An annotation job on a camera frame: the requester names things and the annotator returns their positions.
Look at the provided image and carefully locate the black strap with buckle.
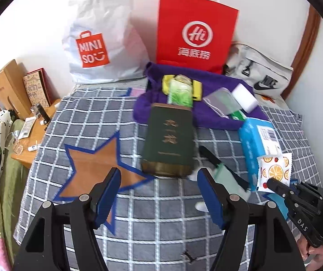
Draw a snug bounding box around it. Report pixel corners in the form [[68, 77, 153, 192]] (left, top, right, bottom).
[[198, 145, 251, 191]]

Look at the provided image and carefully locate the blue tissue pack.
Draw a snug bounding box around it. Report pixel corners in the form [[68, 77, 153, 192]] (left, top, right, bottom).
[[239, 117, 283, 192]]

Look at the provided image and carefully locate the red Haidilao paper bag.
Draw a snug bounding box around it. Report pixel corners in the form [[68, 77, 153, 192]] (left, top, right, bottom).
[[156, 0, 239, 74]]

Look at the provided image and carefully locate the purple towel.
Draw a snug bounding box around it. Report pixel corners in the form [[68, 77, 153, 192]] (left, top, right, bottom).
[[132, 61, 269, 131]]

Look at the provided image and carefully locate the blue star paper cutout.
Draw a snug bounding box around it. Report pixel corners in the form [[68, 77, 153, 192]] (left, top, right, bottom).
[[262, 193, 289, 221]]

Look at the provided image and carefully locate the dark green tea box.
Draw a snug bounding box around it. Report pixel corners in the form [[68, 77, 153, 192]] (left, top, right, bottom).
[[141, 103, 195, 178]]

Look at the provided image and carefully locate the person's right hand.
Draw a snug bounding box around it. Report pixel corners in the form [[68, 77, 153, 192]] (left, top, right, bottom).
[[297, 234, 323, 271]]

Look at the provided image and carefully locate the yellow Adidas pouch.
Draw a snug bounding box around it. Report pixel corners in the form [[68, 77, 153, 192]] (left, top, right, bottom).
[[162, 75, 202, 102]]

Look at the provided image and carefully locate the green wet wipe packet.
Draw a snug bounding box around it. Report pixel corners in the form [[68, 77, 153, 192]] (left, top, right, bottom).
[[229, 110, 247, 121]]

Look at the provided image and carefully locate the white mesh drawstring pouch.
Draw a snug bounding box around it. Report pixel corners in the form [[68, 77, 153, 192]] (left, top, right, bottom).
[[203, 87, 242, 117]]

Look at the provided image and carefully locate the wooden door frame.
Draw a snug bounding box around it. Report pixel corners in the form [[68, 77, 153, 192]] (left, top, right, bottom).
[[281, 4, 321, 100]]

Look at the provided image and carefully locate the grey checked bedsheet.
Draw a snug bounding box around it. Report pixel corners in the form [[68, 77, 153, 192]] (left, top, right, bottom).
[[13, 87, 321, 270]]

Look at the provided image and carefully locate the brown patterned book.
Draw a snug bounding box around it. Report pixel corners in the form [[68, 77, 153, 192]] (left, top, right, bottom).
[[22, 68, 52, 108]]

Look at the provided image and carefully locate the white Nike bag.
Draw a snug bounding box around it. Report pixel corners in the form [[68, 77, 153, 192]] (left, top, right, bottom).
[[224, 43, 294, 98]]

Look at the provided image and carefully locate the light green snack pouch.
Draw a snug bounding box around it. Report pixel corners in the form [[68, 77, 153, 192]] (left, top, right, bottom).
[[167, 75, 193, 108]]

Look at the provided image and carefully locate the small dark bottle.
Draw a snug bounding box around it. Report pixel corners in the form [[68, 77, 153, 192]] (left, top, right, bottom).
[[35, 103, 51, 123]]

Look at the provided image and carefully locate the clear glass cup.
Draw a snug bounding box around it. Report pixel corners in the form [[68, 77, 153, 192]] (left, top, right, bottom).
[[5, 132, 23, 155]]

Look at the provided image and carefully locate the brown star paper cutout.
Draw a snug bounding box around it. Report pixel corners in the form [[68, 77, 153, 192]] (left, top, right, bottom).
[[52, 131, 154, 236]]

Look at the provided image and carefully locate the white Miniso plastic bag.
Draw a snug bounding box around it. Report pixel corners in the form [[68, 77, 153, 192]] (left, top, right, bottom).
[[63, 0, 149, 84]]

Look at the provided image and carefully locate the white sponge block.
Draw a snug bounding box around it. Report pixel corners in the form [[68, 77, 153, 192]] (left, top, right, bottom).
[[231, 84, 258, 113]]

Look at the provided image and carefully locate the wooden nightstand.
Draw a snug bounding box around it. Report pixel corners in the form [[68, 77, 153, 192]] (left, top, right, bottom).
[[11, 98, 62, 170]]

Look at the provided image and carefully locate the orange-print wipe packet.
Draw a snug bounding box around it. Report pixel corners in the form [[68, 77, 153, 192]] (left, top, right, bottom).
[[256, 152, 292, 193]]

